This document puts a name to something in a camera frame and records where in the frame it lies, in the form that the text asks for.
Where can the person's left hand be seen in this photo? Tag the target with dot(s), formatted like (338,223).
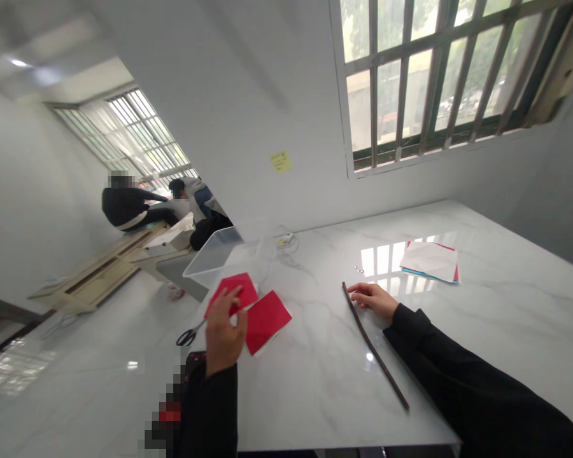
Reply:
(224,338)

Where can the person's right hand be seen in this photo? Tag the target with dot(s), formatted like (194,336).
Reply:
(379,301)

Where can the person's right fingers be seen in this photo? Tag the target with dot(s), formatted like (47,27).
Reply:
(363,292)

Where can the long dark thin strip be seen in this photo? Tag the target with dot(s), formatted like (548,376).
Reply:
(372,350)

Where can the stack of coloured paper sheets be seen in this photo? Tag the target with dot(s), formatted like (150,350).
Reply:
(430,262)

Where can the red paper sheet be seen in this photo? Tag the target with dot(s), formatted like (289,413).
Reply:
(242,286)
(266,322)

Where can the yellow sticky note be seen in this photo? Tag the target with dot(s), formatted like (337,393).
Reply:
(281,161)

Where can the clear plastic box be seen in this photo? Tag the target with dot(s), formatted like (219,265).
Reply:
(210,260)

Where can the pink shoe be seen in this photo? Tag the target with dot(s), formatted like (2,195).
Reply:
(175,291)

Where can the light wooden bench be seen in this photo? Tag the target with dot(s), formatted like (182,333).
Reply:
(110,265)

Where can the wide barred window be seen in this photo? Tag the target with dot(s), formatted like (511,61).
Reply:
(133,133)

